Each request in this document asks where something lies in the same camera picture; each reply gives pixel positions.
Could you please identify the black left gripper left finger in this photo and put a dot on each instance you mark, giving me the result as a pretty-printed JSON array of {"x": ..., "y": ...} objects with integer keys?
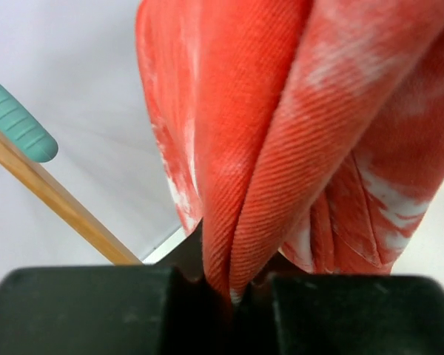
[{"x": 166, "y": 308}]

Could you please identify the red white trousers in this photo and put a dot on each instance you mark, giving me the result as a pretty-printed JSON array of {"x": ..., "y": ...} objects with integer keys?
[{"x": 310, "y": 128}]

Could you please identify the wooden clothes rack frame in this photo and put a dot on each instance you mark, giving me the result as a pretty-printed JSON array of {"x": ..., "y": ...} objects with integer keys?
[{"x": 46, "y": 188}]

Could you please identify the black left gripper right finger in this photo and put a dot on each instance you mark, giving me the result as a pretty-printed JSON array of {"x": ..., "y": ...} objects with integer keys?
[{"x": 332, "y": 314}]

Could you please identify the teal plastic hanger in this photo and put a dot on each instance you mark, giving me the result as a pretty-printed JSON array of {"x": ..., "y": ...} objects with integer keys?
[{"x": 24, "y": 131}]

